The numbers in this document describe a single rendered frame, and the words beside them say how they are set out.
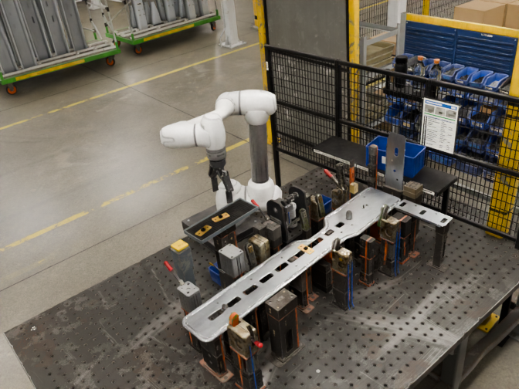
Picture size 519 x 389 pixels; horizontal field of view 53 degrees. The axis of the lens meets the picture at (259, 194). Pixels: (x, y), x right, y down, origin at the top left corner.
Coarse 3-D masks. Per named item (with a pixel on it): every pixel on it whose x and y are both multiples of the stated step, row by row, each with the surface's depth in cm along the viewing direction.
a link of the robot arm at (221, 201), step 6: (234, 180) 314; (222, 186) 310; (234, 186) 310; (240, 186) 314; (216, 192) 316; (222, 192) 310; (234, 192) 309; (240, 192) 311; (216, 198) 315; (222, 198) 311; (234, 198) 310; (216, 204) 317; (222, 204) 312; (228, 204) 311
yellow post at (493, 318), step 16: (512, 80) 255; (512, 128) 265; (512, 144) 268; (512, 160) 272; (512, 176) 276; (496, 192) 287; (512, 192) 283; (496, 208) 291; (512, 208) 293; (496, 320) 336
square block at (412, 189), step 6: (408, 186) 286; (414, 186) 285; (420, 186) 285; (408, 192) 287; (414, 192) 284; (420, 192) 287; (408, 198) 289; (414, 198) 286; (420, 198) 291; (420, 204) 293
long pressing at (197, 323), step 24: (360, 192) 296; (384, 192) 294; (336, 216) 278; (360, 216) 276; (312, 240) 263; (264, 264) 250; (288, 264) 249; (312, 264) 248; (240, 288) 238; (264, 288) 236; (192, 312) 227; (240, 312) 225; (216, 336) 215
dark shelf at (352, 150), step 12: (324, 144) 343; (336, 144) 341; (348, 144) 340; (360, 144) 338; (336, 156) 328; (348, 156) 327; (360, 156) 325; (360, 168) 318; (432, 168) 305; (408, 180) 297; (420, 180) 296; (432, 180) 295; (444, 180) 294; (456, 180) 296; (432, 192) 286
